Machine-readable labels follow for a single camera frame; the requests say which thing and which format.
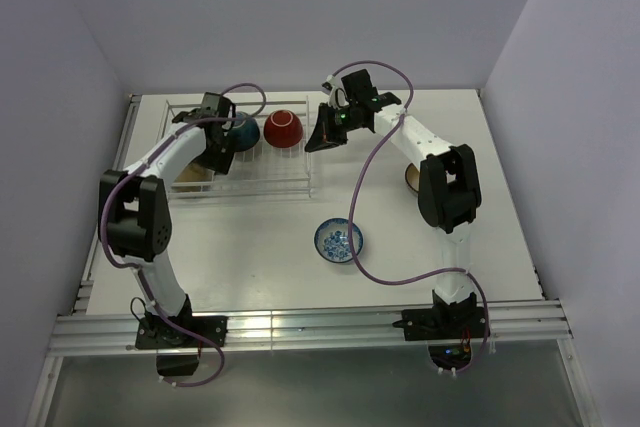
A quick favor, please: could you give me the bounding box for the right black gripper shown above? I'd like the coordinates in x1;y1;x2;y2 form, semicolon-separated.
305;103;359;154

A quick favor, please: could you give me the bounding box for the tan bowl dark rim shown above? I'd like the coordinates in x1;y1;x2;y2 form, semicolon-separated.
229;111;261;152

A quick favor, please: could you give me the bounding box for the black glazed bowl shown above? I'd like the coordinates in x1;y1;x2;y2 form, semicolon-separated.
172;163;214;193

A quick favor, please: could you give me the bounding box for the white bowl red outside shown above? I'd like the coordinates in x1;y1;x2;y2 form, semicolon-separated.
263;109;304;149

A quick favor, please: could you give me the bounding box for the small tan bowl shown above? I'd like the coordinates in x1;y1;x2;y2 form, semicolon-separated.
404;164;420;195

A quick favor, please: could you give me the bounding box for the blue white patterned bowl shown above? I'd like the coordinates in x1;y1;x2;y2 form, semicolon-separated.
313;217;353;264

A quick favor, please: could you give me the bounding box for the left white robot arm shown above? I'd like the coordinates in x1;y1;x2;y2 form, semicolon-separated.
98;93;236;346

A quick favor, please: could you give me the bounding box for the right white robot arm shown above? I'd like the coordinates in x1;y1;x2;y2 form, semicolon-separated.
305;93;487;337

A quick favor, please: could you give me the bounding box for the white wire dish rack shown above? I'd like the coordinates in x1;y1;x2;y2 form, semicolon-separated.
169;93;311;203

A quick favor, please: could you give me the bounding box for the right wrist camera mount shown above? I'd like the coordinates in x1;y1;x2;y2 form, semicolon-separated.
321;69;378;109

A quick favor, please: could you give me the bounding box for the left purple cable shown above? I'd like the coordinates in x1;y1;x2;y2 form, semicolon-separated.
99;81;269;389

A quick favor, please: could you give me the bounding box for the aluminium rail frame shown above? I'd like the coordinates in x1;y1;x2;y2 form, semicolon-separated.
28;89;600;426

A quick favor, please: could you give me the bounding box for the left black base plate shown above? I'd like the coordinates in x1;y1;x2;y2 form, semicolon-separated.
135;315;228;350

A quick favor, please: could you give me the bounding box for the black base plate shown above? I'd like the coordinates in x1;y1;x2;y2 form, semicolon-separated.
135;315;228;350
392;307;488;341

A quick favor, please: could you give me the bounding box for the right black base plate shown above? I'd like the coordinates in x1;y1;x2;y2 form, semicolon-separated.
392;307;488;341

